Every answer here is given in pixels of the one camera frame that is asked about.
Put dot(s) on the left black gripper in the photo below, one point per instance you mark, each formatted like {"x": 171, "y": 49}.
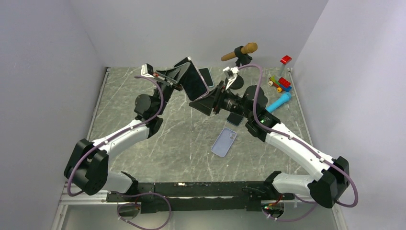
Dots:
{"x": 174, "y": 75}

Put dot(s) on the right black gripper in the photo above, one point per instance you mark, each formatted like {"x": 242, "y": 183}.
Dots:
{"x": 205, "y": 105}

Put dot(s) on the lavender phone case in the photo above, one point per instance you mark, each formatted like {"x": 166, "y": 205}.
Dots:
{"x": 223, "y": 142}

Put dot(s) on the dark blue phone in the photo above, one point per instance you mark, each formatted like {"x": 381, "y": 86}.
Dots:
{"x": 234, "y": 119}

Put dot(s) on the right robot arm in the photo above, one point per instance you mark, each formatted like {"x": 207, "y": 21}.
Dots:
{"x": 327, "y": 178}

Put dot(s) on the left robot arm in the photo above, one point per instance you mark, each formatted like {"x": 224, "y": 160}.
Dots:
{"x": 87, "y": 170}

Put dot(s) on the phone in blue case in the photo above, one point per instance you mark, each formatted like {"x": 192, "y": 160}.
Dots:
{"x": 206, "y": 74}

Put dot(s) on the black microphone stand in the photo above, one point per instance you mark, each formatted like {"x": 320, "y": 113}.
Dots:
{"x": 239, "y": 82}

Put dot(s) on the brown toy microphone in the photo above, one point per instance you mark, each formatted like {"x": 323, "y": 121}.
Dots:
{"x": 241, "y": 52}

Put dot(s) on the colourful toy brick car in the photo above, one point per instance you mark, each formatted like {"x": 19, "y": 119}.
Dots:
{"x": 281, "y": 84}

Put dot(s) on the blue toy microphone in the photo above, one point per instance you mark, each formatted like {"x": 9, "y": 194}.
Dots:
{"x": 284, "y": 98}

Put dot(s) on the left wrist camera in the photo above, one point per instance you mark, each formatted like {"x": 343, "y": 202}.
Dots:
{"x": 147, "y": 70}

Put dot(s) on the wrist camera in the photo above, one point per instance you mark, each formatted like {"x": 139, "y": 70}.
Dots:
{"x": 147, "y": 70}
{"x": 231, "y": 75}

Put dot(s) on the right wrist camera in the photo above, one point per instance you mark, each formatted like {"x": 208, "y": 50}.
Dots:
{"x": 231, "y": 75}

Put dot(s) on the red block on post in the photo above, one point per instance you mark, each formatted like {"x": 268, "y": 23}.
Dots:
{"x": 284, "y": 61}

